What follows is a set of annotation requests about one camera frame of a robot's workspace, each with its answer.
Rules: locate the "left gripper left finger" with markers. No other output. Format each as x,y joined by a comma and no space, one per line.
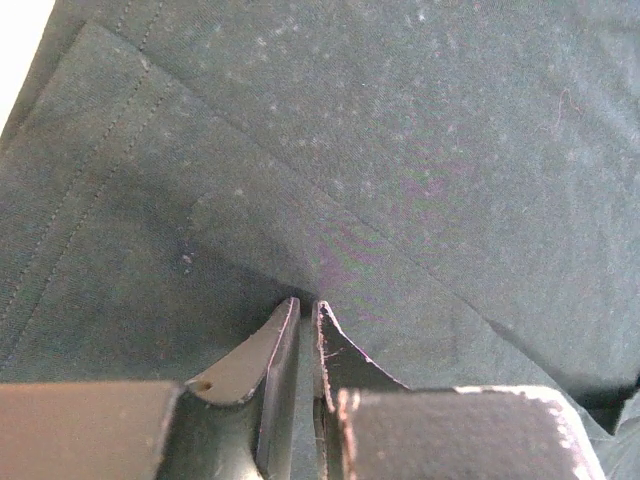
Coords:
233,420

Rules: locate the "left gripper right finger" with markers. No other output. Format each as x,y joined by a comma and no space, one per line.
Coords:
368,425

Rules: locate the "black t shirt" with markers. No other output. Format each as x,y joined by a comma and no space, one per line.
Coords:
459,180

